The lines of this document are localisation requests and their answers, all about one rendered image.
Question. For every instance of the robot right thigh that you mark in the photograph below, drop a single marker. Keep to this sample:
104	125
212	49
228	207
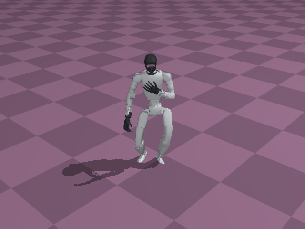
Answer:
140	129

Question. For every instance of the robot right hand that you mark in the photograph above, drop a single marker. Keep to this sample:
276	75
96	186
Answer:
127	122

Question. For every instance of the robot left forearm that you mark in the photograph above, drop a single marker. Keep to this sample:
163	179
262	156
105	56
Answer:
166	95

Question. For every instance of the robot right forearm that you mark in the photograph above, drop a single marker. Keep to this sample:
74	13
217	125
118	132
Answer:
128	104

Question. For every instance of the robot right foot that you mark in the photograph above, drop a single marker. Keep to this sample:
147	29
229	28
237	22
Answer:
142	157

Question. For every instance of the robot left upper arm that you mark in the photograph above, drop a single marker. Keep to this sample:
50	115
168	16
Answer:
169	83

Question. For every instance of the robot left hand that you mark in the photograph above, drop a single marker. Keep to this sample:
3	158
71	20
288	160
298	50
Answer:
153	89

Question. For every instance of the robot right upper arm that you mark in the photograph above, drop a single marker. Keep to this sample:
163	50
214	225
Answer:
134	83

